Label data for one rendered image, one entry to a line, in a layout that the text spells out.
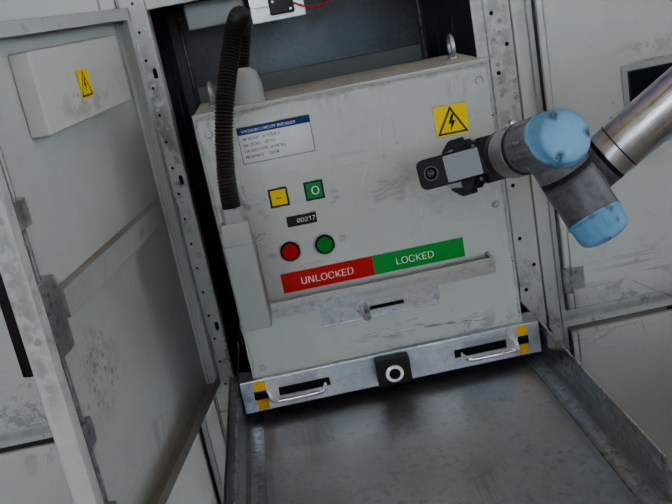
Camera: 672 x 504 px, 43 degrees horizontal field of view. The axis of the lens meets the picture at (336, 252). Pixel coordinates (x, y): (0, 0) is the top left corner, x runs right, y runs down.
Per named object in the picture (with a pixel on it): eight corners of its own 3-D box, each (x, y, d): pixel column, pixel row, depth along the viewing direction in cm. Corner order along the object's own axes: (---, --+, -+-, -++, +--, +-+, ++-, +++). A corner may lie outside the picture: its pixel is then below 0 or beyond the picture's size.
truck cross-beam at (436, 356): (542, 351, 152) (538, 320, 150) (246, 414, 150) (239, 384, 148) (533, 341, 156) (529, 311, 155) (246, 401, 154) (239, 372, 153)
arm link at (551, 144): (566, 181, 107) (530, 126, 106) (523, 191, 118) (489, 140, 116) (608, 146, 109) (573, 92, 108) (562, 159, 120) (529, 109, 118)
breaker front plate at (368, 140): (523, 331, 150) (488, 62, 137) (256, 388, 149) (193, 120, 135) (521, 328, 152) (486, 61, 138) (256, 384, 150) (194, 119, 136)
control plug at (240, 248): (272, 327, 135) (249, 223, 130) (243, 334, 135) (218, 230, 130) (271, 311, 142) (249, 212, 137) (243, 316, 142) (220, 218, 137)
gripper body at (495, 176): (505, 179, 135) (545, 170, 124) (458, 193, 133) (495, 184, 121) (493, 133, 135) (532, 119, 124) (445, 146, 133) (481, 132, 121)
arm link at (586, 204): (627, 206, 121) (585, 143, 119) (637, 229, 110) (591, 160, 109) (578, 234, 123) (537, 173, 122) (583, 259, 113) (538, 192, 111)
